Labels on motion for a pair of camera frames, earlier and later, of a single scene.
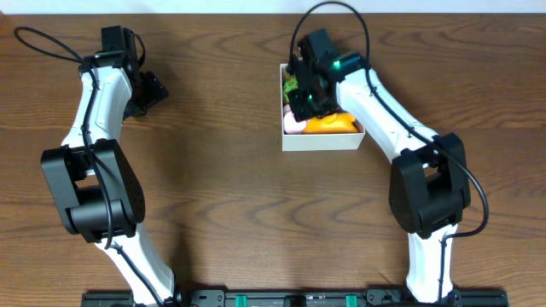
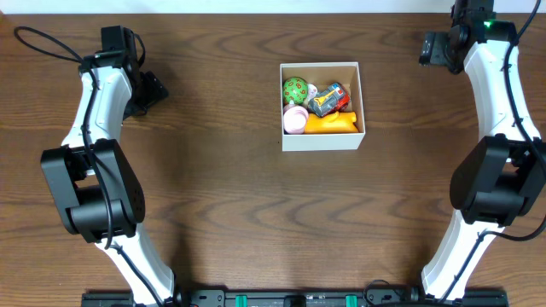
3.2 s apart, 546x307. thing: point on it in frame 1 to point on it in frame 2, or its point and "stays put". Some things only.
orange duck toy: x=334 y=123 stays put
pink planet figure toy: x=290 y=124 stays put
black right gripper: x=301 y=112 to x=434 y=51
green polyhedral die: x=290 y=84 stays put
